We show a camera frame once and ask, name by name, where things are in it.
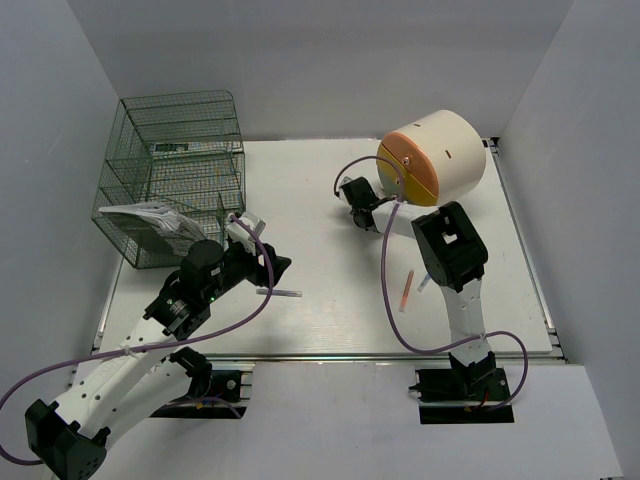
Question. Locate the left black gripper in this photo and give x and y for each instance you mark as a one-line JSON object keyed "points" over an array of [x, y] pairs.
{"points": [[260, 274]]}

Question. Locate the blue pen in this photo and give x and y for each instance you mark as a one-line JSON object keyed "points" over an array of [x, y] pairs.
{"points": [[423, 283]]}

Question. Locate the round white drawer organizer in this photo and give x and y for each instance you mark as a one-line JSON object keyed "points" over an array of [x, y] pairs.
{"points": [[435, 159]]}

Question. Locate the grey setup guide booklet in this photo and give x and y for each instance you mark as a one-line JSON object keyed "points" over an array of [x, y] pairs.
{"points": [[155, 227]]}

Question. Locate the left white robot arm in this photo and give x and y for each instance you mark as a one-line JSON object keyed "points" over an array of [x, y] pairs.
{"points": [[72, 434]]}

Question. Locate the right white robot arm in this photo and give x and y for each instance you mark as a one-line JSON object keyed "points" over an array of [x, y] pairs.
{"points": [[454, 257]]}

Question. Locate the dark purple pen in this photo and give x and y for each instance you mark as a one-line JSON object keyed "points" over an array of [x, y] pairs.
{"points": [[278, 293]]}

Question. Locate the orange pink pen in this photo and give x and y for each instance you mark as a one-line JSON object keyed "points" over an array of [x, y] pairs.
{"points": [[406, 291]]}

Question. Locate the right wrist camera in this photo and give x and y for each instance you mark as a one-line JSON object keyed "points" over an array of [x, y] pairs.
{"points": [[340, 192]]}

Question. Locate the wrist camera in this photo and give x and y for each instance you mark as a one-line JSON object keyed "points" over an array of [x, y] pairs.
{"points": [[245, 229], [340, 192]]}

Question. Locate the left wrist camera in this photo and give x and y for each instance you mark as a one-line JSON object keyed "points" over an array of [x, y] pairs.
{"points": [[245, 229]]}

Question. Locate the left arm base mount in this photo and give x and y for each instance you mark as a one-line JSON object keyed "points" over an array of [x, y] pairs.
{"points": [[211, 391]]}

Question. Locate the green wire mesh rack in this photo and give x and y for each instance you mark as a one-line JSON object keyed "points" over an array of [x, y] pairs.
{"points": [[182, 150]]}

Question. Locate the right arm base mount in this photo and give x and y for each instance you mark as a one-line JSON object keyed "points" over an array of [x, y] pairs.
{"points": [[443, 398]]}

